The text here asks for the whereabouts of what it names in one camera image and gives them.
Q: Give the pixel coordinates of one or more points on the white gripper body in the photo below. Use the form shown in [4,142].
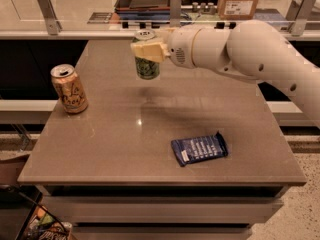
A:
[181,48]

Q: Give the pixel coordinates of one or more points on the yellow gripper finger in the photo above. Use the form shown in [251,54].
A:
[164,33]
[155,50]

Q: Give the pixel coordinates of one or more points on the green soda can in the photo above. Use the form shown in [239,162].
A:
[146,69]

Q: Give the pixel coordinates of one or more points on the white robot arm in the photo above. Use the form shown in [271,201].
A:
[251,51]

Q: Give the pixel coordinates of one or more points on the orange soda can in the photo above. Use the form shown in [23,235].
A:
[69,88]

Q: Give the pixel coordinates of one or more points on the dark tray stack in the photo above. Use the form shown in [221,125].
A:
[143,9]

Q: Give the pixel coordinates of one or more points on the cardboard box with label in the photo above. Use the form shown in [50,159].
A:
[237,9]

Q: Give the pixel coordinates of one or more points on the blue snack bar wrapper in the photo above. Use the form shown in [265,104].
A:
[199,149]

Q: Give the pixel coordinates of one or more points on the upper table drawer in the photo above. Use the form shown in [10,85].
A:
[162,210]

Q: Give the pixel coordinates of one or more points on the table drawer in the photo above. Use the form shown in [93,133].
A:
[162,210]
[157,233]

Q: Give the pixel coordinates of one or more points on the lower table drawer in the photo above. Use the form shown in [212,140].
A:
[157,233]

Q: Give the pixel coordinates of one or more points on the snack bag basket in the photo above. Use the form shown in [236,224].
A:
[43,225]

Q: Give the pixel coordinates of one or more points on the middle metal bracket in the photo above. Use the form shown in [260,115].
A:
[175,11]

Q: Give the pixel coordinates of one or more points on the metal bracket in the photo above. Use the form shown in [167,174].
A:
[297,16]
[52,23]
[175,11]

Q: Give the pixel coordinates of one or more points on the left metal bracket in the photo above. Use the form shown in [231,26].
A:
[52,23]

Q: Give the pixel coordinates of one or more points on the right metal bracket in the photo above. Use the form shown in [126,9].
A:
[297,16]

